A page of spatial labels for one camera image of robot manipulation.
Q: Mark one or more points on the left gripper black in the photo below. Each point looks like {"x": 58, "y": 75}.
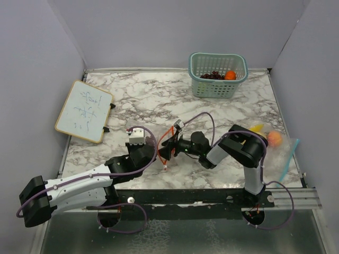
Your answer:
{"x": 130, "y": 147}

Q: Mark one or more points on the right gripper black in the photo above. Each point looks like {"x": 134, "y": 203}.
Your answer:
{"x": 169, "y": 145}

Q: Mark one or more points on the clear bag red zipper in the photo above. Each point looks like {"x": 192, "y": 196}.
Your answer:
{"x": 163, "y": 147}

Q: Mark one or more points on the red fake grapes bunch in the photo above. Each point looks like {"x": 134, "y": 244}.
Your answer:
{"x": 214, "y": 75}

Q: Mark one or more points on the yellow fake banana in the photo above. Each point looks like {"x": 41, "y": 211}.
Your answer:
{"x": 257, "y": 128}

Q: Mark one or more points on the orange fake pumpkin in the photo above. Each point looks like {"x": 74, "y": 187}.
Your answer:
{"x": 230, "y": 75}

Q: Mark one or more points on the orange fake peach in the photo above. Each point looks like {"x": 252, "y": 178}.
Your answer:
{"x": 274, "y": 138}

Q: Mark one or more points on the clear bag blue zipper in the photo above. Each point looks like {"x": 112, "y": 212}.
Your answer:
{"x": 277, "y": 160}

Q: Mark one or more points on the dark purple fake grapes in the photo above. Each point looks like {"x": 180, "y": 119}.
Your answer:
{"x": 150, "y": 141}

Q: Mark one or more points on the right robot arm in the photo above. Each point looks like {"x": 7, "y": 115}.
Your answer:
{"x": 243, "y": 145}

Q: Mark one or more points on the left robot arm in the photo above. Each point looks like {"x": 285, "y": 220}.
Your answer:
{"x": 41, "y": 199}

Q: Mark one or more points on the teal plastic basket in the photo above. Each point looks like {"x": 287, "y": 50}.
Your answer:
{"x": 202, "y": 63}

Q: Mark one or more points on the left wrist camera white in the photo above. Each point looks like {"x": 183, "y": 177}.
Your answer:
{"x": 136, "y": 136}

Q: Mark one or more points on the small whiteboard wooden frame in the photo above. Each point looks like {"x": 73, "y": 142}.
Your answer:
{"x": 85, "y": 112}

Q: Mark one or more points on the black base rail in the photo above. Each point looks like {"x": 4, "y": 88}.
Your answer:
{"x": 188, "y": 204}

